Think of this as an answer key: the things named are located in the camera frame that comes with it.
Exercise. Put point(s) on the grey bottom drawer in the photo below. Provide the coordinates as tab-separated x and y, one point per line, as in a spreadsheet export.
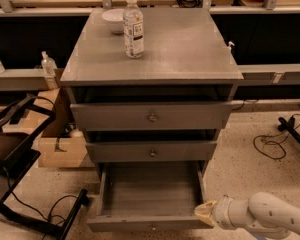
148	196

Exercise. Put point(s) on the grey top drawer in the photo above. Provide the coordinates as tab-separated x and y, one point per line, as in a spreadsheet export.
151	116

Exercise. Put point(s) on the white pump bottle right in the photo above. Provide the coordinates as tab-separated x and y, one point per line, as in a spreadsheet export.
231	47

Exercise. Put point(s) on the grey wooden drawer cabinet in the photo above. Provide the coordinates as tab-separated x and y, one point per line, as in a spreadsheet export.
185	61

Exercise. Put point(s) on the cardboard box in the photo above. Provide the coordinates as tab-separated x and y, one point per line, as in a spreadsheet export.
61	144

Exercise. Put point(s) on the clear pump bottle left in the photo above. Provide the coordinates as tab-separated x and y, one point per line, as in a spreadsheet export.
48	64

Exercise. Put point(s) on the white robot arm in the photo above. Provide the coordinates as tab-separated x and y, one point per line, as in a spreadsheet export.
262	214

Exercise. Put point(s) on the white ceramic bowl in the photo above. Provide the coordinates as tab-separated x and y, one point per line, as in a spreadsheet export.
114	20

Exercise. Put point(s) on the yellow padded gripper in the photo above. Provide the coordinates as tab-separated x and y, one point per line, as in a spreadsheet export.
222	210

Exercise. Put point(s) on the clear plastic water bottle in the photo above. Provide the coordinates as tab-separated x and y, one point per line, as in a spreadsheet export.
133	29

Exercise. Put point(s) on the black metal cart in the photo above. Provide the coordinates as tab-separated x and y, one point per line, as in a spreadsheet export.
16	157

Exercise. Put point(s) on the grey middle drawer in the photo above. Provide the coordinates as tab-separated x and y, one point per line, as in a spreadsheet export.
151	151

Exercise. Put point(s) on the black stand leg right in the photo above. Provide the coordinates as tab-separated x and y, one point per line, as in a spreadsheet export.
289	126

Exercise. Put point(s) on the grey drawer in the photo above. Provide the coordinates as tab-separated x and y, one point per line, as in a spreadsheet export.
151	116
148	196
151	151

